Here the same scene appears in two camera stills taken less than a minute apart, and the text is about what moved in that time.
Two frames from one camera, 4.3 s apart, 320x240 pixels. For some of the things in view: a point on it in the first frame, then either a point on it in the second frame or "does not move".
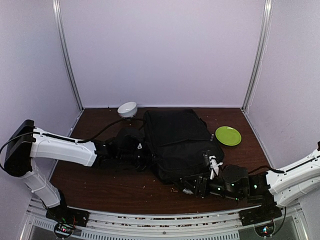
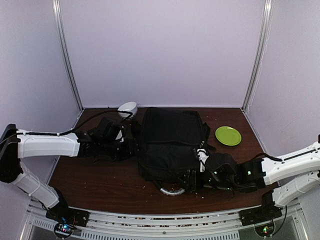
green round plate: [228, 135] does not move
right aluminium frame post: [267, 14] does not move
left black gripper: [150, 160] to [131, 149]
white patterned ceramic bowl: [128, 110] does not move
